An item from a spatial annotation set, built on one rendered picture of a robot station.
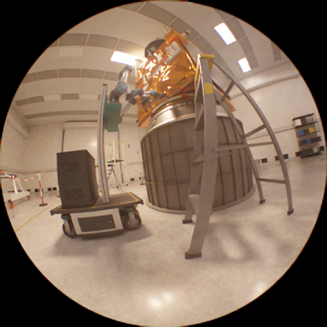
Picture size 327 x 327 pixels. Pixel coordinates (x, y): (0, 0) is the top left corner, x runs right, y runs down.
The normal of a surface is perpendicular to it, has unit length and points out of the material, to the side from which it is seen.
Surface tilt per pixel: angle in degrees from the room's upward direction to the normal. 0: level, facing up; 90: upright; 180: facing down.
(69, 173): 90
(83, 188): 90
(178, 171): 90
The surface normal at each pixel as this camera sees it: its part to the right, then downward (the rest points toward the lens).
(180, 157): -0.44, 0.00
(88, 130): 0.60, -0.14
